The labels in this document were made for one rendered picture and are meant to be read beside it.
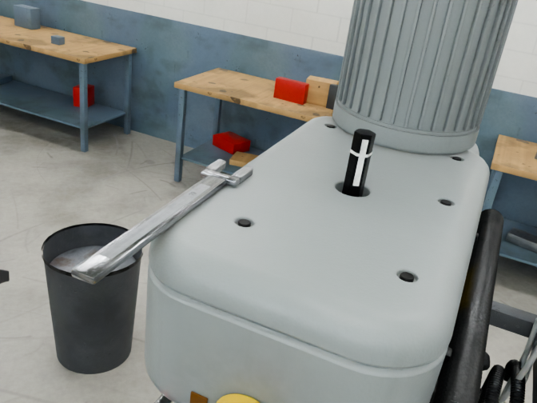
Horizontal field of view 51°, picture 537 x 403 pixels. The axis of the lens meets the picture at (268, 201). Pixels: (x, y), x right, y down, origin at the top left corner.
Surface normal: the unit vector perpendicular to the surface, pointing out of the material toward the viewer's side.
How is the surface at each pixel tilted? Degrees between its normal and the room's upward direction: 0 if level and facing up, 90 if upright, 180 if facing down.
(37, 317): 0
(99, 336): 94
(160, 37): 90
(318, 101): 90
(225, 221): 0
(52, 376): 0
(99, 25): 90
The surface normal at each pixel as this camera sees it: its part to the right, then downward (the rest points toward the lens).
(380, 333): 0.00, -0.33
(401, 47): -0.53, 0.31
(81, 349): -0.09, 0.48
